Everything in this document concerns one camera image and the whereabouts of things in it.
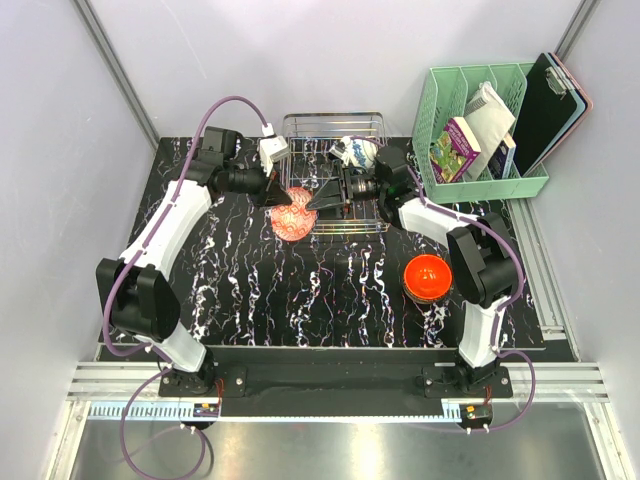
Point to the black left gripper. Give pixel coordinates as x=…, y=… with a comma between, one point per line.
x=277, y=196

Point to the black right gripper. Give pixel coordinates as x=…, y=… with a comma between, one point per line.
x=330, y=195

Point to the blue white patterned bowl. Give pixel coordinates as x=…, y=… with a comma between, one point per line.
x=358, y=153

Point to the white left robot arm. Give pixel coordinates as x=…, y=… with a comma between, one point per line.
x=165, y=260

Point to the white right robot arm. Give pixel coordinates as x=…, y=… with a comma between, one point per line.
x=486, y=269

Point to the black marble pattern mat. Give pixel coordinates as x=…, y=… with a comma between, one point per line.
x=237, y=283

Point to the orange glossy bowl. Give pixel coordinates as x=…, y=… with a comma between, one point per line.
x=427, y=278

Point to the purple green book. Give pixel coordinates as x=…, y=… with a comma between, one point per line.
x=454, y=151

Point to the green plastic file organizer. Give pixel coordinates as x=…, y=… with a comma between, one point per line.
x=445, y=94

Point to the dark blue book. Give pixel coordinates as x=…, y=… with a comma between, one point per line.
x=502, y=159

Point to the white padded envelope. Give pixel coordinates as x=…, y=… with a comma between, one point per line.
x=490, y=120

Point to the black clipboard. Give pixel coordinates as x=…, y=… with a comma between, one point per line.
x=541, y=116

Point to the pink blue clipboards stack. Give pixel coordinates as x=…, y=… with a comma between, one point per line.
x=564, y=85

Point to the chrome wire dish rack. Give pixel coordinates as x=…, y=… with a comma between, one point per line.
x=310, y=137

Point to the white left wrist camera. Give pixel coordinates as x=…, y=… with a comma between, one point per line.
x=272, y=150

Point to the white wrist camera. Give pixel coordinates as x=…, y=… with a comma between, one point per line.
x=272, y=150
x=341, y=152

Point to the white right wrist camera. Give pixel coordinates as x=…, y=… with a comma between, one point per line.
x=341, y=152

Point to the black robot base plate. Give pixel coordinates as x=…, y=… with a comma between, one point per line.
x=337, y=383

